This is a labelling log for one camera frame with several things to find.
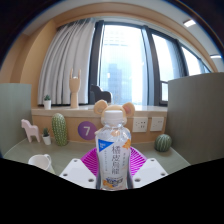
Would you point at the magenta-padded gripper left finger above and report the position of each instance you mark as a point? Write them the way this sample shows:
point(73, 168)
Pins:
point(78, 171)

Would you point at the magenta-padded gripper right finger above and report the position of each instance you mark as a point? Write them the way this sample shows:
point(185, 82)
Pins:
point(150, 170)

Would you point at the clear plastic drink bottle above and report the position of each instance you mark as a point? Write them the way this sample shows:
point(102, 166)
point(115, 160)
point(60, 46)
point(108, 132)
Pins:
point(113, 156)

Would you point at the round green cactus decoration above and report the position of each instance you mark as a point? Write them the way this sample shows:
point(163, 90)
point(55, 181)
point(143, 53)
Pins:
point(163, 143)

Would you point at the white plastic cup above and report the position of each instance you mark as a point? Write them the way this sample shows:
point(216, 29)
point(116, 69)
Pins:
point(40, 161)

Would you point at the round purple number sign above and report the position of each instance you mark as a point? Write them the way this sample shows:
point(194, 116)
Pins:
point(86, 130)

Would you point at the small potted plant white pot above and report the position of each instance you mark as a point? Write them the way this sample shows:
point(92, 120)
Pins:
point(47, 139)
point(47, 104)

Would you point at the tall green cactus decoration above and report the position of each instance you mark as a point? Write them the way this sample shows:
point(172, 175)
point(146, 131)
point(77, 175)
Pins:
point(60, 130)

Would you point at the pink wooden horse figure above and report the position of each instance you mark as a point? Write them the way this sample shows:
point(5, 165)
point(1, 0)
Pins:
point(31, 130)

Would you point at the grey-green desk partition panel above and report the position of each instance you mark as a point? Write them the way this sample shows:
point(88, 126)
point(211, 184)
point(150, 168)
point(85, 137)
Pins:
point(15, 116)
point(196, 116)

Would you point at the black horse figure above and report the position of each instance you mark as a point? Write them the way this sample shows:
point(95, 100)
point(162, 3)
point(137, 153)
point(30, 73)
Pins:
point(100, 95)

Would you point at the wooden hand model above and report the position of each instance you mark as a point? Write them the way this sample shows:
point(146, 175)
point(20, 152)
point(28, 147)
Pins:
point(74, 90)

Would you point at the white pleated curtain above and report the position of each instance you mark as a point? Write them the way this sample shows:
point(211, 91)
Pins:
point(66, 63)

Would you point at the dark framed window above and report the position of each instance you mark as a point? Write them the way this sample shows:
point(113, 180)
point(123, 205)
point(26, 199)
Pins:
point(123, 63)

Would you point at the ceiling light panels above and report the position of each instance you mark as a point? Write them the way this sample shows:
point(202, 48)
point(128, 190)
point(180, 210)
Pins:
point(189, 23)

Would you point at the white wall socket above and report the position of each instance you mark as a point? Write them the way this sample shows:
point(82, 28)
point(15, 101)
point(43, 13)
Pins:
point(140, 124)
point(157, 124)

